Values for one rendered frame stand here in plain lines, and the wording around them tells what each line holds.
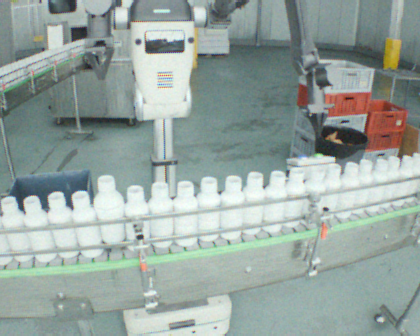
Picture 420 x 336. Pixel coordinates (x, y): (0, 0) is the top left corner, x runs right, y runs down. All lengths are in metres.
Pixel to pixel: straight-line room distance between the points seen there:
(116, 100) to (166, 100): 3.22
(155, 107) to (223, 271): 0.68
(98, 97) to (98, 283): 3.84
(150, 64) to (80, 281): 0.78
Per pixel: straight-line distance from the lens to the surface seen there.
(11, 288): 0.94
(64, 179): 1.43
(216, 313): 1.71
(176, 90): 1.31
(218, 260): 0.90
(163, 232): 0.84
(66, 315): 0.99
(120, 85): 4.45
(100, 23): 0.82
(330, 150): 2.69
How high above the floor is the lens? 1.57
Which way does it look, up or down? 26 degrees down
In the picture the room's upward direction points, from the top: 2 degrees clockwise
